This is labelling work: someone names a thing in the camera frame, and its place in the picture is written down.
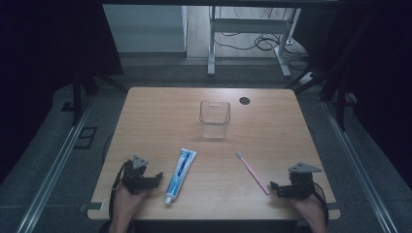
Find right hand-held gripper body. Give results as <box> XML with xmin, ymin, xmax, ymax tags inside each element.
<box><xmin>277</xmin><ymin>161</ymin><xmax>323</xmax><ymax>200</ymax></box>

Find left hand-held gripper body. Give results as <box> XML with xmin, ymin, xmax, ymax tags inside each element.
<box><xmin>120</xmin><ymin>154</ymin><xmax>157</xmax><ymax>195</ymax></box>

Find blue white toothpaste tube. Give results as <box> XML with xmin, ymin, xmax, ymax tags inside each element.
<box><xmin>163</xmin><ymin>148</ymin><xmax>198</xmax><ymax>207</ymax></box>

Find pink toothbrush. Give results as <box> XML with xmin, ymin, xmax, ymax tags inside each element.
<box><xmin>235</xmin><ymin>150</ymin><xmax>271</xmax><ymax>196</ymax></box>

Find clear square plastic cup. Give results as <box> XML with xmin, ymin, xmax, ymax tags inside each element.
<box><xmin>198</xmin><ymin>100</ymin><xmax>232</xmax><ymax>140</ymax></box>

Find person's left hand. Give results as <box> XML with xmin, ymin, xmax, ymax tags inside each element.
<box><xmin>111</xmin><ymin>183</ymin><xmax>151</xmax><ymax>225</ymax></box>

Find person's right hand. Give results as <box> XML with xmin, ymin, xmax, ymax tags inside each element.
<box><xmin>289</xmin><ymin>193</ymin><xmax>328</xmax><ymax>228</ymax></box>

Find black metal stand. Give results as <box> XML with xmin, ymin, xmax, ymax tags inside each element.
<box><xmin>71</xmin><ymin>69</ymin><xmax>129</xmax><ymax>127</ymax></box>
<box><xmin>285</xmin><ymin>61</ymin><xmax>349</xmax><ymax>132</ymax></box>

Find white power strip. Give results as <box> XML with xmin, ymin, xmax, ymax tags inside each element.
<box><xmin>300</xmin><ymin>72</ymin><xmax>317</xmax><ymax>85</ymax></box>

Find dark curtain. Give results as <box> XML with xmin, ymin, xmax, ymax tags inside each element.
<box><xmin>292</xmin><ymin>0</ymin><xmax>412</xmax><ymax>188</ymax></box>
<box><xmin>0</xmin><ymin>0</ymin><xmax>124</xmax><ymax>185</ymax></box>

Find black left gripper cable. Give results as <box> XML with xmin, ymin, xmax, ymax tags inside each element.
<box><xmin>108</xmin><ymin>160</ymin><xmax>128</xmax><ymax>224</ymax></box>

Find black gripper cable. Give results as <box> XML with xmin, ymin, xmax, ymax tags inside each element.
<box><xmin>311</xmin><ymin>182</ymin><xmax>330</xmax><ymax>228</ymax></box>
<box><xmin>108</xmin><ymin>160</ymin><xmax>128</xmax><ymax>224</ymax></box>

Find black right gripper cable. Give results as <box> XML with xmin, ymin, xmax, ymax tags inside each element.
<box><xmin>311</xmin><ymin>182</ymin><xmax>330</xmax><ymax>228</ymax></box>

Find aluminium floor rail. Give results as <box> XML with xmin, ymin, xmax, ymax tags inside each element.
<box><xmin>322</xmin><ymin>100</ymin><xmax>399</xmax><ymax>233</ymax></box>
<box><xmin>15</xmin><ymin>96</ymin><xmax>95</xmax><ymax>233</ymax></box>

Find black floor cables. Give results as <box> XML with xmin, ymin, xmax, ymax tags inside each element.
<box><xmin>214</xmin><ymin>7</ymin><xmax>310</xmax><ymax>71</ymax></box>

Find white metal desk frame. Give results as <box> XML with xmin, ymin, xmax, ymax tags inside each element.
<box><xmin>206</xmin><ymin>5</ymin><xmax>302</xmax><ymax>79</ymax></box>

